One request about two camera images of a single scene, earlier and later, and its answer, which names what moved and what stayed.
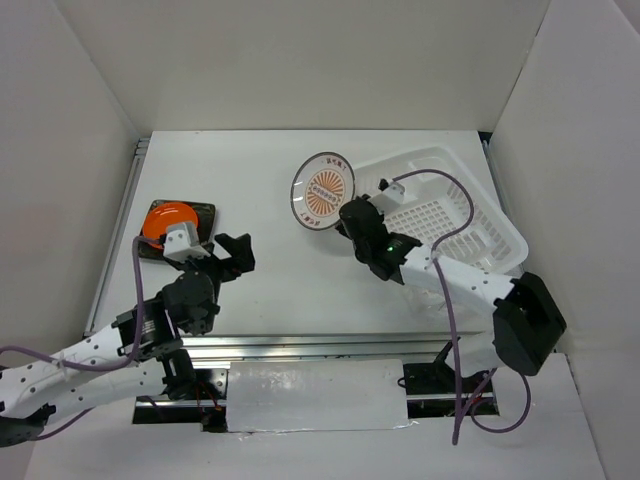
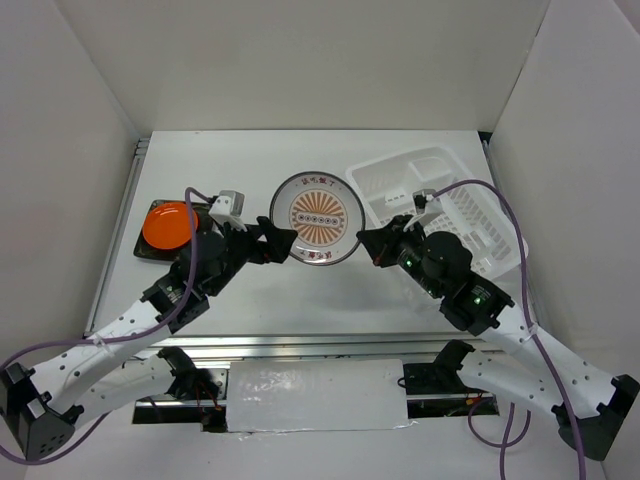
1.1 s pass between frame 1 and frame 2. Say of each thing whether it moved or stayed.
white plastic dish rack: stayed
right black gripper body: moved
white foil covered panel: stayed
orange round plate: stayed
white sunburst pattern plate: moved
